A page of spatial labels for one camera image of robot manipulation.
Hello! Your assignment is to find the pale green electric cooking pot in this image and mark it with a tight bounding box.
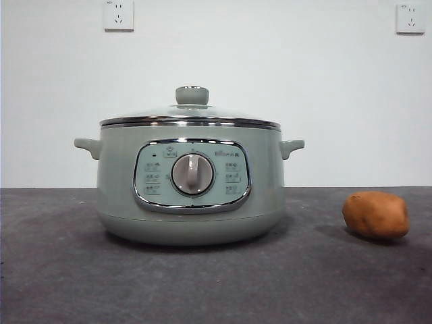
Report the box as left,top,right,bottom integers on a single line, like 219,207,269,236
73,118,305,246

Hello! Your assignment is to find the glass lid with green knob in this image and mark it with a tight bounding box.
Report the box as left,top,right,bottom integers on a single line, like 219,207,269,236
99,85,281,131

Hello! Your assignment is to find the white wall socket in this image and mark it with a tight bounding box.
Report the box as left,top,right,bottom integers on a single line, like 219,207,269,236
396,3,426,35
103,0,135,32

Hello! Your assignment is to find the brown potato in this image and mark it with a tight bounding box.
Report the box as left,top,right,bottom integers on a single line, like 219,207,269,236
342,191,410,240

